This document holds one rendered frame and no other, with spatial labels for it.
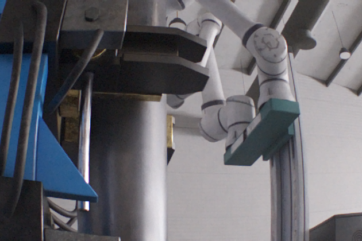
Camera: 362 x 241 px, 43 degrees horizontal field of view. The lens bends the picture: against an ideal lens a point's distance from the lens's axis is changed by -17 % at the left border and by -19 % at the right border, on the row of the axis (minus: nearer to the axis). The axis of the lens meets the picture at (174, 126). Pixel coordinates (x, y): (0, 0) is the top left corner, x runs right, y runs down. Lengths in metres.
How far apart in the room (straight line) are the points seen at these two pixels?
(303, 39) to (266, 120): 6.76
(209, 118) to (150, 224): 1.80
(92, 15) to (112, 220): 0.43
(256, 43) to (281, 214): 0.87
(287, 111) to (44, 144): 1.49
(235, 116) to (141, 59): 1.70
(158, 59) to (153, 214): 0.32
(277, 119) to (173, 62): 1.28
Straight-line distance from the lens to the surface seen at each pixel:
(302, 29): 9.13
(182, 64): 1.07
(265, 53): 2.18
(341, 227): 2.27
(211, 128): 2.86
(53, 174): 0.89
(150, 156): 1.17
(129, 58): 1.06
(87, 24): 0.98
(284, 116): 2.28
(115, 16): 1.00
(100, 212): 1.11
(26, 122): 0.78
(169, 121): 1.48
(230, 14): 2.33
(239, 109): 2.74
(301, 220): 2.29
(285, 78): 2.35
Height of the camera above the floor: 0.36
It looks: 24 degrees up
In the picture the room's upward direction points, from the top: 1 degrees counter-clockwise
